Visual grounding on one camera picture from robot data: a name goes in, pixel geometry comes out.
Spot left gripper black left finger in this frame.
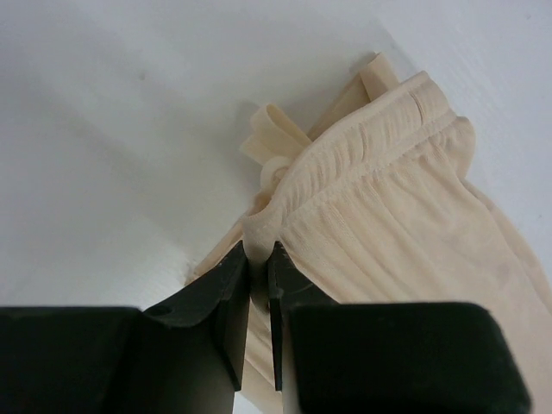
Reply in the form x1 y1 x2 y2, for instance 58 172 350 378
1 245 249 413

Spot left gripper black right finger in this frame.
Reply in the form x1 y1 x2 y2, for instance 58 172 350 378
267 243 531 413

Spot beige trousers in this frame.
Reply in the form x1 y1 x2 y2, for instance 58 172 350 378
194 54 551 413

